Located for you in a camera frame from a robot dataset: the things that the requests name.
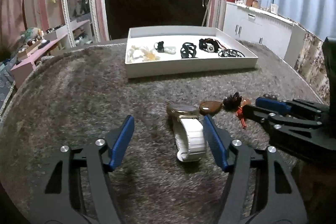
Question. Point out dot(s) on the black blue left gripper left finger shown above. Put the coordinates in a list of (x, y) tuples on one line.
[(59, 199)]

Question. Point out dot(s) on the grey shaggy rug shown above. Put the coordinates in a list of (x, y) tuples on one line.
[(77, 97)]

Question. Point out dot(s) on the white shallow jewelry tray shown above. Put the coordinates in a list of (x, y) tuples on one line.
[(233, 56)]

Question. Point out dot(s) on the white sideboard cabinet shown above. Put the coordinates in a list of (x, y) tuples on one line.
[(283, 37)]

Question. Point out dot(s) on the grey patterned blanket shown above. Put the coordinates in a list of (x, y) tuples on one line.
[(7, 80)]

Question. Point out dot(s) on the dark carved bead charm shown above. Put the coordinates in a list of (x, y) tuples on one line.
[(232, 102)]

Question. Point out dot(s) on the black claw hair clip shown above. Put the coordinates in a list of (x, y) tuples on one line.
[(188, 51)]

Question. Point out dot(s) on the white strap gold wristwatch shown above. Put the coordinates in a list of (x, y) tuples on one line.
[(188, 132)]

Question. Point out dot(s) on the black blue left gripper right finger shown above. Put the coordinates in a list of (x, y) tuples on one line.
[(276, 198)]

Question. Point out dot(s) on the pink low shelf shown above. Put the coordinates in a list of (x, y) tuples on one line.
[(60, 37)]

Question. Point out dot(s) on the brown teardrop stone pendant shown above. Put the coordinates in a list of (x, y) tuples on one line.
[(210, 107)]

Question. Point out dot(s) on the white flower hair clip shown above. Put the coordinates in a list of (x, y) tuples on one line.
[(139, 54)]

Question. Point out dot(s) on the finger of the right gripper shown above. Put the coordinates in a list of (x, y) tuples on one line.
[(298, 108), (280, 127)]

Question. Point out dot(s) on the black and jade pendant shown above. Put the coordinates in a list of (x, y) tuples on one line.
[(161, 48)]

